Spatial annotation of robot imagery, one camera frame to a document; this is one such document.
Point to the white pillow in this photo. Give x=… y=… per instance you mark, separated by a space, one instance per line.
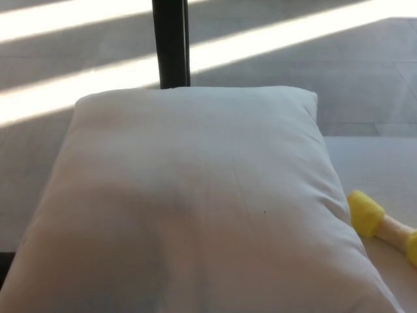
x=182 y=202

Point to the black metal post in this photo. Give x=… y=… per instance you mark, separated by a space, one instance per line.
x=171 y=42

